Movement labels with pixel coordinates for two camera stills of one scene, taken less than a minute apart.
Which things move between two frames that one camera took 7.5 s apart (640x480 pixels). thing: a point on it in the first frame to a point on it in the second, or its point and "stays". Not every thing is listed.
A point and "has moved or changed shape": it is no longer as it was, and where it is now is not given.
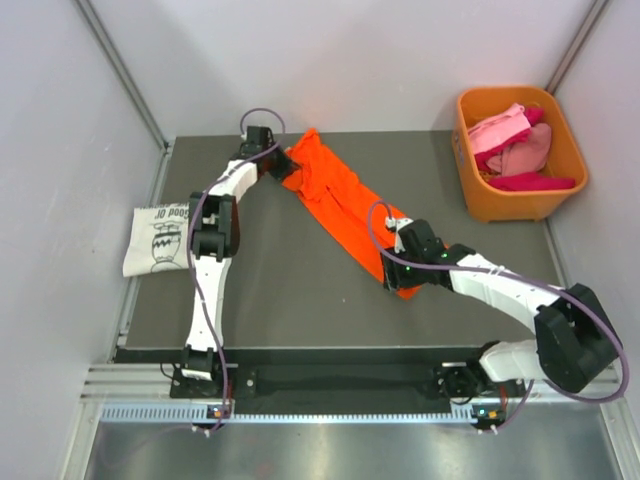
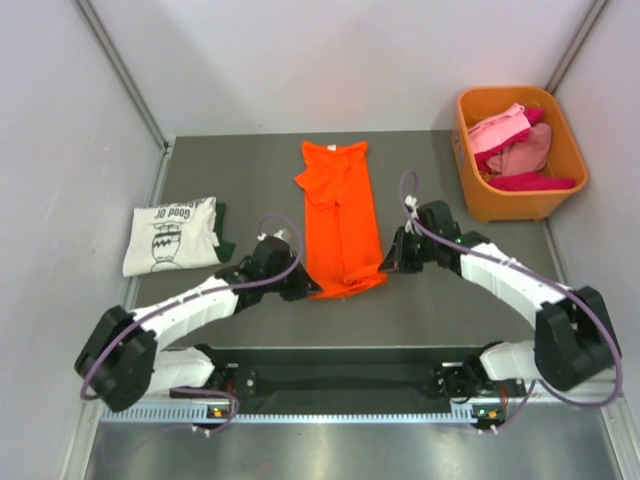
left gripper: [286, 166] to [303, 286]
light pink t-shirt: [496, 128] stays
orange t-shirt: [350, 211] has moved or changed shape
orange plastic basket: [563, 161] stays
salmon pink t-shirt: [526, 155] stays
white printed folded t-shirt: [159, 240] stays
